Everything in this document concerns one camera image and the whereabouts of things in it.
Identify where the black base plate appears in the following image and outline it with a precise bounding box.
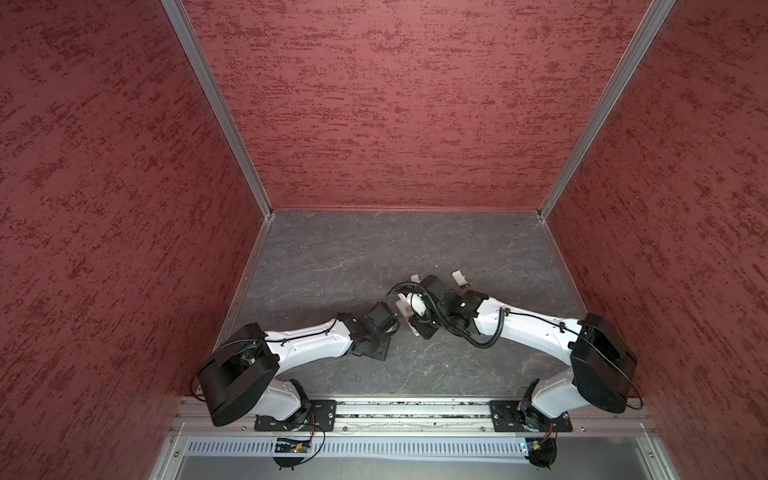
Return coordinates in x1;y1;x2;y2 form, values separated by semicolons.
254;400;338;433
488;400;573;434

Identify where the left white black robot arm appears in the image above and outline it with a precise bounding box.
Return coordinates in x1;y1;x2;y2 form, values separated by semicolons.
192;302;399;430

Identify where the white slotted cable duct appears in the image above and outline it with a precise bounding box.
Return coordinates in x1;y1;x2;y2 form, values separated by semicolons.
184;436;528;462

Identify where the left aluminium corner post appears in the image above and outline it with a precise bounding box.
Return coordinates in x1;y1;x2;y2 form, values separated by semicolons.
161;0;274;222

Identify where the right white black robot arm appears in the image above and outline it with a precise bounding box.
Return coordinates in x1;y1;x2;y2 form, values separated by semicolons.
391;275;641;433

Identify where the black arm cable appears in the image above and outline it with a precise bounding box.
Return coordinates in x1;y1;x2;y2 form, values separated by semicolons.
190;338;265;403
386;281;508;350

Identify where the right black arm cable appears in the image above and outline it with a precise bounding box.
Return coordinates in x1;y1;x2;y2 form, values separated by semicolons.
386;281;508;350

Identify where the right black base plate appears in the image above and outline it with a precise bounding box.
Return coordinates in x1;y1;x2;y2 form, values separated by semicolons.
488;400;573;434

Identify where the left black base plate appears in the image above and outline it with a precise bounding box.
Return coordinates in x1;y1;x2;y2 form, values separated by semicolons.
254;400;338;433

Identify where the white AC remote control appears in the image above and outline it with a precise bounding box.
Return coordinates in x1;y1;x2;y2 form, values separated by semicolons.
395;293;427;319

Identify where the right aluminium corner post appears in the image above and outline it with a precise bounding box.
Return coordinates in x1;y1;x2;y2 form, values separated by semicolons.
538;0;676;223

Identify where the aluminium corner post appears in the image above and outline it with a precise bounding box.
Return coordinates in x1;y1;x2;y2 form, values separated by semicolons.
538;0;676;223
161;0;274;222

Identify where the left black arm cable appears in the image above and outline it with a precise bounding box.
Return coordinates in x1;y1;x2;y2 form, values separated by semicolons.
190;338;265;403

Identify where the white battery cover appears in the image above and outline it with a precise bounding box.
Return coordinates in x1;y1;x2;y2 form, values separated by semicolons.
451;270;471;288

